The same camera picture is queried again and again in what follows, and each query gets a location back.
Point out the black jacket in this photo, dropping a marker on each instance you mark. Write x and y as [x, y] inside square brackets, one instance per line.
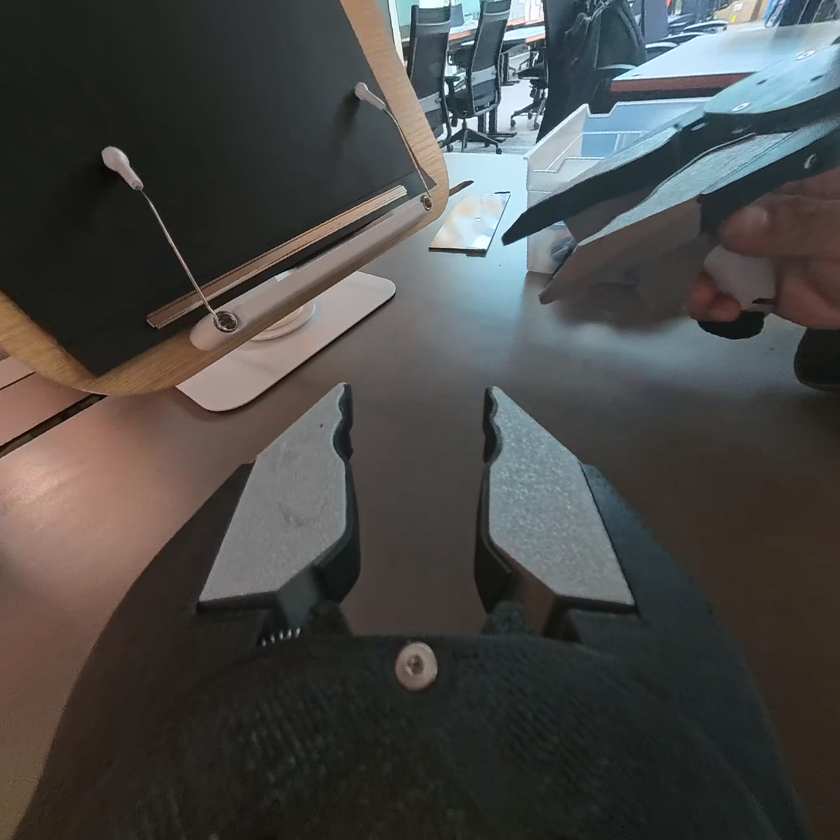
[590, 52]

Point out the white plastic bin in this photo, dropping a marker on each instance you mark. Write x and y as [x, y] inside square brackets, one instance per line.
[564, 151]

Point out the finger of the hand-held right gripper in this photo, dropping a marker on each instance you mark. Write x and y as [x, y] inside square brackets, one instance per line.
[590, 193]
[630, 243]

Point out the wooden book stand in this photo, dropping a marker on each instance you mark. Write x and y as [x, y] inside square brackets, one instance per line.
[216, 144]

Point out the black mesh office chair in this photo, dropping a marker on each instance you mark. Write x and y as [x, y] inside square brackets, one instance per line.
[533, 92]
[482, 72]
[426, 59]

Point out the person's right hand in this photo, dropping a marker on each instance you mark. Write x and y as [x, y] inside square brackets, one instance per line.
[807, 256]

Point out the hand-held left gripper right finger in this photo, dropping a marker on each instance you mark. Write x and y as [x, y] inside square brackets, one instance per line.
[544, 525]

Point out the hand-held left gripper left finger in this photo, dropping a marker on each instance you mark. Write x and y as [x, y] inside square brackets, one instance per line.
[289, 518]

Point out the clear acrylic sheet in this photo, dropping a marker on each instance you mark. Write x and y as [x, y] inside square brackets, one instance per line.
[469, 223]

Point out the desk with red-brown edge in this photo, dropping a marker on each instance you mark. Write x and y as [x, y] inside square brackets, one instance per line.
[695, 65]

